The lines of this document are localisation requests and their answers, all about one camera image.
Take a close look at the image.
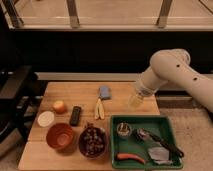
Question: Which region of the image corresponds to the red yellow apple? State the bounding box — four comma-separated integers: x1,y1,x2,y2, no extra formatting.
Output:
53,101,66,114

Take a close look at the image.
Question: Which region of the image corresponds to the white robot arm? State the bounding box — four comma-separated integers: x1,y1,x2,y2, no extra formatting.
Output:
128,49,213,113

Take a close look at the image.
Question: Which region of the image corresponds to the dark bowl with grapes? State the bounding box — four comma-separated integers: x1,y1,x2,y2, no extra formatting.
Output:
78,123,107,159

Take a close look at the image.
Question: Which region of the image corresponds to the red bowl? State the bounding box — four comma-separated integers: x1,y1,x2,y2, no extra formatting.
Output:
46,123,74,150

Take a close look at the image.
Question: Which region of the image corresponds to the small glass jar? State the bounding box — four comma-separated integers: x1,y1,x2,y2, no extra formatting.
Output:
116,122,132,138

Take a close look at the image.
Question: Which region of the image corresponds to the blue sponge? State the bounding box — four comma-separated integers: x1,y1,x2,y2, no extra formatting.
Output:
99,86,111,100

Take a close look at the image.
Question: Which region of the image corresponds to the green plastic tray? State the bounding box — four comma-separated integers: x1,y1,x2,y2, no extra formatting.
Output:
110,115,183,170

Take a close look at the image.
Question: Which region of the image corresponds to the grey crumpled cloth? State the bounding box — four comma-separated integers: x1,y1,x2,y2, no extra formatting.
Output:
148,147,172,165

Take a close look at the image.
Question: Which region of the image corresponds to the black remote control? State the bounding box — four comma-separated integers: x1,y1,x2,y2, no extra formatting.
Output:
69,106,82,126

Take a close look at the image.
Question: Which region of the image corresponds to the wooden cutting board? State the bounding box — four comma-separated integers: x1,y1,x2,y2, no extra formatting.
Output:
18,82,160,171

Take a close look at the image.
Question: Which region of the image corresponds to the white round lid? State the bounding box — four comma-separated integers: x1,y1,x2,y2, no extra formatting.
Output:
37,111,54,127

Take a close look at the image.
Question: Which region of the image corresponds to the black chair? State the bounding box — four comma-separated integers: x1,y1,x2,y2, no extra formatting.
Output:
0,66,42,143

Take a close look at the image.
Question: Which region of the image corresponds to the black handled metal spoon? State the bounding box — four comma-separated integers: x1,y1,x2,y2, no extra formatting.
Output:
134,128,184,158

